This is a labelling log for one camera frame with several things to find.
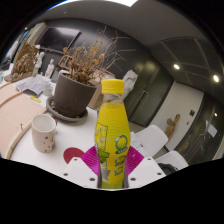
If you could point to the white dotted mug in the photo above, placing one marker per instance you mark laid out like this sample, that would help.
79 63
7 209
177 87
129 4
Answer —
43 136

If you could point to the wooden figure sculpture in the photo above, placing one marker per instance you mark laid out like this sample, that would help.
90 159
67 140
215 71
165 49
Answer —
172 125

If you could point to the round ceiling spotlight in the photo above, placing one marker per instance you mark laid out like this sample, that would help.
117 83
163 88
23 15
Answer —
216 78
176 66

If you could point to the small wooden easel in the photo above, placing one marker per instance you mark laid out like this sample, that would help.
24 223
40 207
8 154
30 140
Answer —
65 62

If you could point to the cardboard box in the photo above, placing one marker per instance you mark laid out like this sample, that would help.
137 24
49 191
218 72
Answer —
96 100

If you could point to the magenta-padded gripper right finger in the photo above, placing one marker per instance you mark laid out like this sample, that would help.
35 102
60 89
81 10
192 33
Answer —
146 171

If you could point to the small white bust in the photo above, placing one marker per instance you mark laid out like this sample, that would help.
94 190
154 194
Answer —
49 68
38 61

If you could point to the flat round red coaster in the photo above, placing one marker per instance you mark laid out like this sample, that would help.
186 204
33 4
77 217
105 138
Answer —
71 155

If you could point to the dark wall screen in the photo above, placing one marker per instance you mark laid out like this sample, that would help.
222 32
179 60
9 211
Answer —
58 38

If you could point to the light wooden board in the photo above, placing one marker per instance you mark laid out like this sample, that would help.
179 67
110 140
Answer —
16 120

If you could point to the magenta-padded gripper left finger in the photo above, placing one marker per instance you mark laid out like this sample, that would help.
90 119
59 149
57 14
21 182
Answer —
78 171

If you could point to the yellow drink bottle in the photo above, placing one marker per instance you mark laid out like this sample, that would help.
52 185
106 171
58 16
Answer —
112 133

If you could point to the small yellow flat item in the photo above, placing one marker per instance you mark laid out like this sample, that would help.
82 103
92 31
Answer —
35 99

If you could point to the long ceiling light strip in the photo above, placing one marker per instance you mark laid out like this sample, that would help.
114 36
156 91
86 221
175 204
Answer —
125 2

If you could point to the stack of printed papers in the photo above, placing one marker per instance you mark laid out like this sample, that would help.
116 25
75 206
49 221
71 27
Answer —
31 85

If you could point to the dark double door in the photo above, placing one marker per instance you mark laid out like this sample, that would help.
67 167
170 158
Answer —
148 95

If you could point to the grey plant saucer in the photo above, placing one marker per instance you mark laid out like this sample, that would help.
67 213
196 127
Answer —
53 111

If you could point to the dried plant in brown pot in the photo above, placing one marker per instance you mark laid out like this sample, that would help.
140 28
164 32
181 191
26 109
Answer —
71 96

